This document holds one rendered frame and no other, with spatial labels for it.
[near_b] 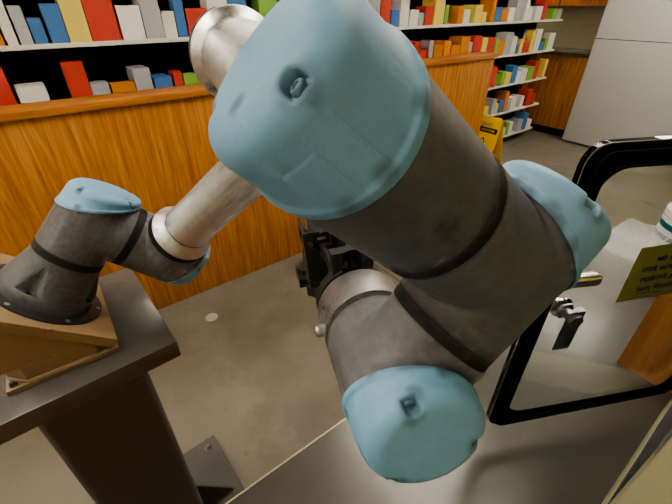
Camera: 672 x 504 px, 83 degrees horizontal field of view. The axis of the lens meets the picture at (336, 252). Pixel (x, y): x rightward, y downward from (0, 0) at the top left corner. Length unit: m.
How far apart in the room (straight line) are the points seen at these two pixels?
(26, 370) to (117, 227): 0.28
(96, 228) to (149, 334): 0.23
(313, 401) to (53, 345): 1.22
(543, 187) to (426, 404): 0.13
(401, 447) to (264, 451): 1.50
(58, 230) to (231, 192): 0.30
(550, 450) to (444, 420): 0.48
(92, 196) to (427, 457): 0.65
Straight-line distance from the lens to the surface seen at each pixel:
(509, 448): 0.68
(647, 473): 0.47
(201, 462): 1.73
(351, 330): 0.26
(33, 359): 0.82
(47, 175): 2.02
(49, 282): 0.80
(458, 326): 0.22
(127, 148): 2.02
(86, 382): 0.81
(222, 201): 0.64
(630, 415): 0.80
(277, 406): 1.82
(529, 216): 0.20
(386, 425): 0.22
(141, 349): 0.82
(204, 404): 1.89
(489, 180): 0.17
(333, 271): 0.33
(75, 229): 0.76
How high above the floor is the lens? 1.49
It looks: 34 degrees down
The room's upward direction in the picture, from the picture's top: straight up
